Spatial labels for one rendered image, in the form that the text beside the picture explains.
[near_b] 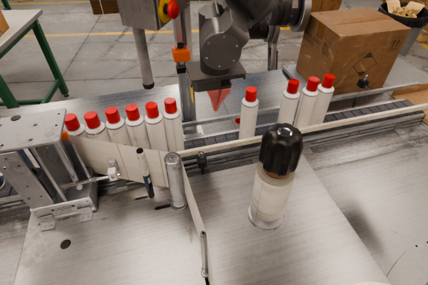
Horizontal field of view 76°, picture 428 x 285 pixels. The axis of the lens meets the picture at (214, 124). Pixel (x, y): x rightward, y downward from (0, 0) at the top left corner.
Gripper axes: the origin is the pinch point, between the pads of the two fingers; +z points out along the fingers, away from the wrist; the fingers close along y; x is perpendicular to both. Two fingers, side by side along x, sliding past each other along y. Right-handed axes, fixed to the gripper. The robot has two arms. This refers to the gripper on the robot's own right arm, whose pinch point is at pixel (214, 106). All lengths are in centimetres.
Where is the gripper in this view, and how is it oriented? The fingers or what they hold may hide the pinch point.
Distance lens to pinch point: 57.2
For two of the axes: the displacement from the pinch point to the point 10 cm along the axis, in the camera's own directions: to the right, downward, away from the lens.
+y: 9.7, -1.6, 1.9
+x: -2.5, -6.5, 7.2
